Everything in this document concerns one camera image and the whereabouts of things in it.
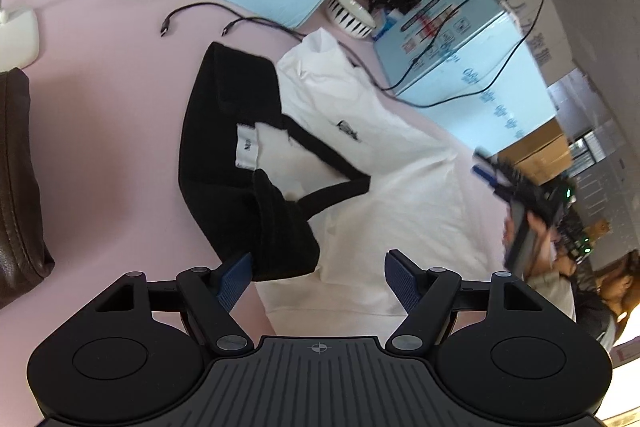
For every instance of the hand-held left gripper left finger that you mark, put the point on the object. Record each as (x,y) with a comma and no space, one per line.
(235,279)

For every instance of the black garment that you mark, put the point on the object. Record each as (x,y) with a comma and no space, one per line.
(210,157)

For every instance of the person's right forearm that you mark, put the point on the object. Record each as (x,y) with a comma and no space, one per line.
(555,294)

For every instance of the brown cardboard box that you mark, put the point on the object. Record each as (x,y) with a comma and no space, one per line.
(540,152)

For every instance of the white bowl black stripes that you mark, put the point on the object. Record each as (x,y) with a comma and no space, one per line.
(350,19)

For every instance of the person's head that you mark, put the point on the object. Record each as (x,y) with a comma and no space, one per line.
(620,289)

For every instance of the person's right hand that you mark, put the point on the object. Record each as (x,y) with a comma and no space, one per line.
(544,239)

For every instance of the white t-shirt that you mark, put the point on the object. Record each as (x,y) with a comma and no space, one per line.
(400,157)

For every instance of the light blue carton picture print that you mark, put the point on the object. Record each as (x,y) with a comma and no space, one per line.
(450,67)

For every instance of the white phone stand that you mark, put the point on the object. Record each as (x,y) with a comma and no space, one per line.
(20,42)

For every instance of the person's torso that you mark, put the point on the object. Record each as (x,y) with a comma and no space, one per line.
(592,317)

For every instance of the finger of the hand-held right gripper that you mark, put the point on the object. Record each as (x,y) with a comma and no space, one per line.
(492,184)
(495,164)

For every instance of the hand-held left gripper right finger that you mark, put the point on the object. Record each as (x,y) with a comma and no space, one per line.
(402,279)

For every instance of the brown leather bag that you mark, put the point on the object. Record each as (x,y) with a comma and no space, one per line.
(20,207)

